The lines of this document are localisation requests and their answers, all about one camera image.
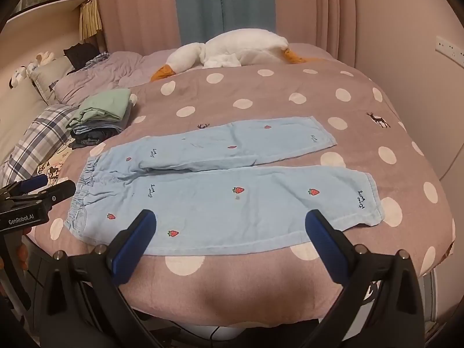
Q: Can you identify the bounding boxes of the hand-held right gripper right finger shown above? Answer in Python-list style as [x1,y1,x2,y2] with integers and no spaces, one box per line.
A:
[305,209,425,348]

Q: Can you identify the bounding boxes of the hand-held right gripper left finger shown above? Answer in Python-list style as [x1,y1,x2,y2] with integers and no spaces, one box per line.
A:
[40,209,157,348]

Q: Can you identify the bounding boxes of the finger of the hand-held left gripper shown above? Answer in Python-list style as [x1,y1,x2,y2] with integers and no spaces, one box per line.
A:
[11,180,77,204]
[0,174,48,197]

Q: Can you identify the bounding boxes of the light blue strawberry pants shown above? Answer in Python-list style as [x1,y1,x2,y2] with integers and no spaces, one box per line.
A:
[64,116,385,256]

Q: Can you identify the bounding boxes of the person's left hand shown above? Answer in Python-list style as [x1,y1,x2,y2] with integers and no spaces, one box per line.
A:
[16,242,30,272]

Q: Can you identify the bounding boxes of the animal print sheet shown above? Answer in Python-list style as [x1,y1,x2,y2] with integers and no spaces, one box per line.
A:
[35,144,74,181]

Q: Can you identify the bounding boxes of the plaid pillow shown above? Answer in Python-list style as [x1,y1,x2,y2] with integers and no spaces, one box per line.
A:
[0,103,80,189]

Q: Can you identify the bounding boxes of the folded dark jeans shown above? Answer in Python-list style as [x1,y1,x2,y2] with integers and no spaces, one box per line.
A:
[69,128,122,150]

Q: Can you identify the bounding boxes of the beige padded headboard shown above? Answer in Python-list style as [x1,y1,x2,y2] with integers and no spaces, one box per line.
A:
[0,60,49,164]

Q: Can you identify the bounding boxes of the folded light denim garment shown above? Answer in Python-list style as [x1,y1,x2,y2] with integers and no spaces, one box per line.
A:
[72,119,126,135]

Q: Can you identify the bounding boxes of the folded green garment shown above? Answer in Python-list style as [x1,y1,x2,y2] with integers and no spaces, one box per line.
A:
[66,88,137,128]

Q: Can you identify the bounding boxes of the grey-green pillow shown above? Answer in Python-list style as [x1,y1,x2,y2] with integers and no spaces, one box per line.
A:
[30,56,76,104]

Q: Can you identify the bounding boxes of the purple quilt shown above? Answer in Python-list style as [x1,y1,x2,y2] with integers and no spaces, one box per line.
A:
[54,49,182,106]

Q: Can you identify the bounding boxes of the dark cloth pile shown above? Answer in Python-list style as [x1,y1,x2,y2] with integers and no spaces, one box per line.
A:
[63,43,101,71]

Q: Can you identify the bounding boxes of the blue plaid shirt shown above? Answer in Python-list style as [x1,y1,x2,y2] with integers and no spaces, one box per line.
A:
[84,52,110,70]

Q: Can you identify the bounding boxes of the pink polka dot blanket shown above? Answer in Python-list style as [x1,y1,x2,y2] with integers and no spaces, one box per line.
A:
[22,49,455,329]

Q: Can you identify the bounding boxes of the yellow striped hanging cloth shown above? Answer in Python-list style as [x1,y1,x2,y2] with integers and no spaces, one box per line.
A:
[78,0,104,40]

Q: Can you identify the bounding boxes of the white shelf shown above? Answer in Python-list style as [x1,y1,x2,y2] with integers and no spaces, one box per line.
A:
[6,0,91,30]

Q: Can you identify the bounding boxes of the pink curtain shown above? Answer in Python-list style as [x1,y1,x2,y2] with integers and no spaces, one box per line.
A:
[272,0,359,66]
[89,0,182,57]

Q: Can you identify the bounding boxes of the white goose plush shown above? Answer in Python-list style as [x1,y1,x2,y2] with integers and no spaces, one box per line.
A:
[150,29,320,82]

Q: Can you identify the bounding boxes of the blue curtain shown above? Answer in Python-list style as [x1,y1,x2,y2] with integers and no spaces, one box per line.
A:
[172,0,278,45]

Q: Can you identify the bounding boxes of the black cable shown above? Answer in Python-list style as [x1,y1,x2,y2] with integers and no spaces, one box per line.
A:
[207,325,226,342]

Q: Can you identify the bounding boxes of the white wall socket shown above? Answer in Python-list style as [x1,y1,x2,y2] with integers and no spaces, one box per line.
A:
[434,35,464,63]

